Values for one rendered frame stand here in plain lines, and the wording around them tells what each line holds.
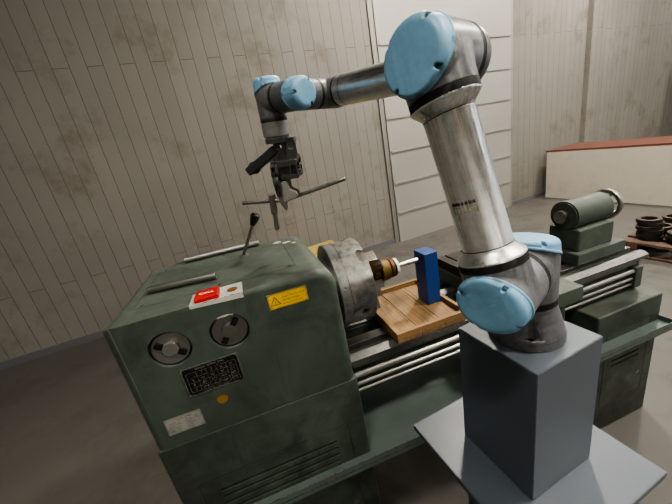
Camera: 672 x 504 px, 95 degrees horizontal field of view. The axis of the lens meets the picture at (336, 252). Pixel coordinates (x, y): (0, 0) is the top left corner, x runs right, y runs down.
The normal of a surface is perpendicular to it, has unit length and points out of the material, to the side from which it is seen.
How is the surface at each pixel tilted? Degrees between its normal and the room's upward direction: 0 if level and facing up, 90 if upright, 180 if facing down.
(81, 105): 90
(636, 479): 0
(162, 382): 90
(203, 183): 90
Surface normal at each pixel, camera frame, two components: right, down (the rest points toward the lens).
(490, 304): -0.66, 0.47
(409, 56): -0.74, 0.22
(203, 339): 0.29, 0.25
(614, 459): -0.18, -0.93
